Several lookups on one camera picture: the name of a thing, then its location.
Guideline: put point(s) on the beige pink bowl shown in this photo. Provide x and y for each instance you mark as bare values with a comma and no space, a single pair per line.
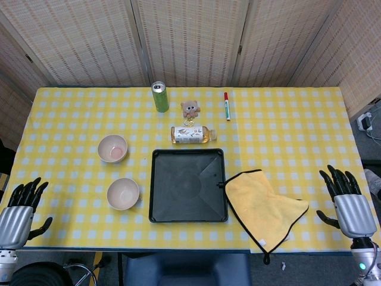
123,193
113,148

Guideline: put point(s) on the grey white sneaker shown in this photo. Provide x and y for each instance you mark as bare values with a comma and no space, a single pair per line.
373,180

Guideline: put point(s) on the green drink can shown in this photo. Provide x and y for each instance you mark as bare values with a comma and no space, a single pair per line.
160,98

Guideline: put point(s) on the chrome stool base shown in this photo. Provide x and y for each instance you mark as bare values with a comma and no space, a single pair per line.
86,272

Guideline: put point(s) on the person in dark clothing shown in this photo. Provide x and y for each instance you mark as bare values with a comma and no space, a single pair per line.
5,156

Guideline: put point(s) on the black table leg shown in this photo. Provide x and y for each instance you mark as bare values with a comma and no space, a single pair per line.
120,268

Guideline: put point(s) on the green marker with red cap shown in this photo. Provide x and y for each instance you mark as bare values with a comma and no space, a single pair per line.
227,107

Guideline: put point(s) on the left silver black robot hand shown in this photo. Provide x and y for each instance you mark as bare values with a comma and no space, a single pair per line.
16,222

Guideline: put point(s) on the dark blue padded seat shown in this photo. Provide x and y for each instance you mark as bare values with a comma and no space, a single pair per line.
187,271

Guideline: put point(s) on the woven folding screen panel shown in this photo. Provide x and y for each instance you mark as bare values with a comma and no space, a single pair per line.
15,89
190,38
282,41
354,59
74,41

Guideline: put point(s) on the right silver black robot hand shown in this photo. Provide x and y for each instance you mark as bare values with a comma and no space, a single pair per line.
354,214

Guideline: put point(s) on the white power adapter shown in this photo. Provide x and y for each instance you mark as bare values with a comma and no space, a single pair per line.
365,120

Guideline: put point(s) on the black square plastic tray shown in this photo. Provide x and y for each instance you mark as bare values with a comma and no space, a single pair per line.
187,186

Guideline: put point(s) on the yellow microfibre cloth black trim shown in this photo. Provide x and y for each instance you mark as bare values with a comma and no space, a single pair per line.
259,205

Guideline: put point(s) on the yellow white checked tablecloth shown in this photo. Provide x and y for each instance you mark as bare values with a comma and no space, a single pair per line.
268,134

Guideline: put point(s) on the tea bottle with white label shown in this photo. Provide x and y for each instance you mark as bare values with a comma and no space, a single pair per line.
190,135

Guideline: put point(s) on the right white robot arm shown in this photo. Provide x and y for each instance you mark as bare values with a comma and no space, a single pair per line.
363,259

